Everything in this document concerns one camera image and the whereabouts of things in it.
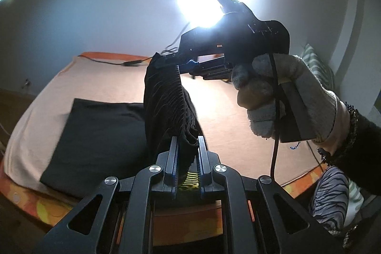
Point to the black pants with yellow print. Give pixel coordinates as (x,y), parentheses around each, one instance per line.
(98,138)

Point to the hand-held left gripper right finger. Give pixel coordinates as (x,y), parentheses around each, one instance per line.
(200,164)

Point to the person's right hand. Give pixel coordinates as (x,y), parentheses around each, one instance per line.
(262,93)

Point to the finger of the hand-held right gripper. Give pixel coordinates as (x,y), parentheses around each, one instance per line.
(214,71)
(175,59)

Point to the wall socket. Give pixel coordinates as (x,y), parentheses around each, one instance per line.
(26,83)

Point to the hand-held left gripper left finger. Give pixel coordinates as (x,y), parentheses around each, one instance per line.
(175,164)

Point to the beige bed blanket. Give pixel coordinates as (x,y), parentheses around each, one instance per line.
(238,147)

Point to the person's right forearm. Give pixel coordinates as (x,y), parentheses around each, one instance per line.
(363,152)

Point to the zebra striped clothing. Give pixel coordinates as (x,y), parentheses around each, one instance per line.
(330,197)

